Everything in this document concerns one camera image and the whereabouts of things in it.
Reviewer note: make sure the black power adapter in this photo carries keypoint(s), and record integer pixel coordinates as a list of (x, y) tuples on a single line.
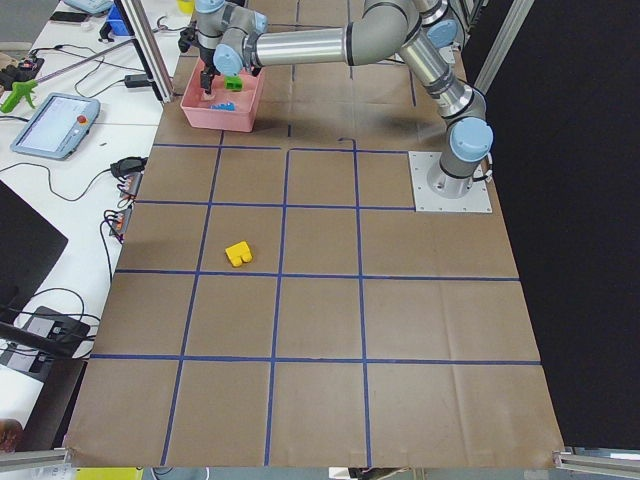
[(133, 81)]

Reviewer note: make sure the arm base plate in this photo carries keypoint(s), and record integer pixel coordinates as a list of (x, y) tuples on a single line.
[(436, 192)]

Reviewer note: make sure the green toy block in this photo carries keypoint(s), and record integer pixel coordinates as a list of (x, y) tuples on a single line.
[(233, 83)]

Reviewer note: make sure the yellow toy block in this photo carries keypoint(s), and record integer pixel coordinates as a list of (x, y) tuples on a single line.
[(239, 254)]

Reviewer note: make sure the aluminium frame post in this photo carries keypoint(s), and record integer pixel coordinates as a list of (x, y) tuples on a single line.
[(133, 14)]

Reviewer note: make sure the teach pendant tablet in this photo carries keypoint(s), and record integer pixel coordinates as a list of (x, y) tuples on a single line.
[(57, 127)]

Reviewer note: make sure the blue toy block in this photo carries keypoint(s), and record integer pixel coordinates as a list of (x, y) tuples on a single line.
[(226, 106)]

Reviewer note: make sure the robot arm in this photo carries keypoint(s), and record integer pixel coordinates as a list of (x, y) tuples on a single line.
[(232, 38)]

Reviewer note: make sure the grey usb hub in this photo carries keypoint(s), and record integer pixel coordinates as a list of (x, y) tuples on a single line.
[(129, 185)]

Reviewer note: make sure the pink plastic box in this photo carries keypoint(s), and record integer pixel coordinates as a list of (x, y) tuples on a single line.
[(196, 106)]

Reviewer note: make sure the blue storage bin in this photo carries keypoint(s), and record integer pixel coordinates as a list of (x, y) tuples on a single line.
[(114, 25)]

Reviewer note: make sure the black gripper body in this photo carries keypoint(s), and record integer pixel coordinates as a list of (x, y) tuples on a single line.
[(205, 64)]

